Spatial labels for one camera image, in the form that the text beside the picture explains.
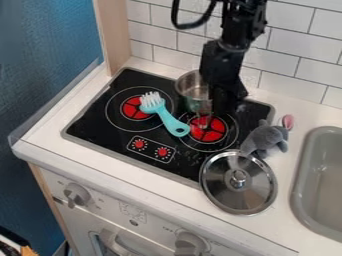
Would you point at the teal dish brush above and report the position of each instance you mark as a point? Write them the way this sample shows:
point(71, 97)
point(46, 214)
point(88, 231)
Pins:
point(165, 116)

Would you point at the grey plush mouse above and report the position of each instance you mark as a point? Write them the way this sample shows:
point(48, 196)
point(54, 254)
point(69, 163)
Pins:
point(266, 137)

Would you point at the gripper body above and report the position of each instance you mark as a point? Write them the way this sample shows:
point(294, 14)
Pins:
point(221, 65)

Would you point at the silver pot lid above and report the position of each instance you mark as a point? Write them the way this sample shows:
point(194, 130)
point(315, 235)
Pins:
point(238, 182)

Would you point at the toy stove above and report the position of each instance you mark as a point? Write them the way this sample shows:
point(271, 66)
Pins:
point(111, 130)

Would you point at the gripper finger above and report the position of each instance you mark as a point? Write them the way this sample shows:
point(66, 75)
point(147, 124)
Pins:
point(224, 103)
point(203, 120)

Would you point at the toy sink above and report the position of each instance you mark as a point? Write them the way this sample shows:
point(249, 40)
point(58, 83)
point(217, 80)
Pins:
point(321, 183)

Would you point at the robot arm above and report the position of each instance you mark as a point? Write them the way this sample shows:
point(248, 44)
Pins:
point(244, 20)

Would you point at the silver pot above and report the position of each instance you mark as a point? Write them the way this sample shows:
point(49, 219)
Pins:
point(189, 87)

